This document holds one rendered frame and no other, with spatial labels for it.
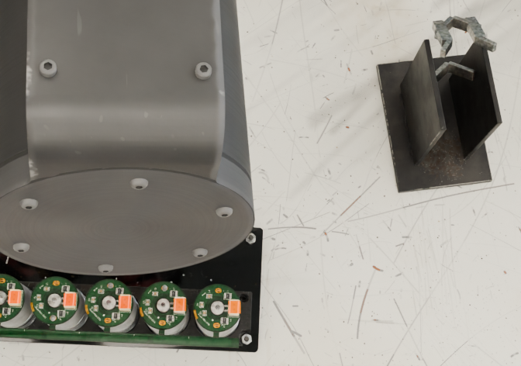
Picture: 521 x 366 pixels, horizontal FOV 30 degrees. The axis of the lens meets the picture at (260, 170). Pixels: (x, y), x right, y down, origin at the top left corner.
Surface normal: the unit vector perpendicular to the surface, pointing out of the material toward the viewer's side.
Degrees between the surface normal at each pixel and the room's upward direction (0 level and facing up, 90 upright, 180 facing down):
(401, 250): 0
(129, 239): 79
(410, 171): 0
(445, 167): 0
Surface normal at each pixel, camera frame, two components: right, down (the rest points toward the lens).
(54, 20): 0.17, -0.37
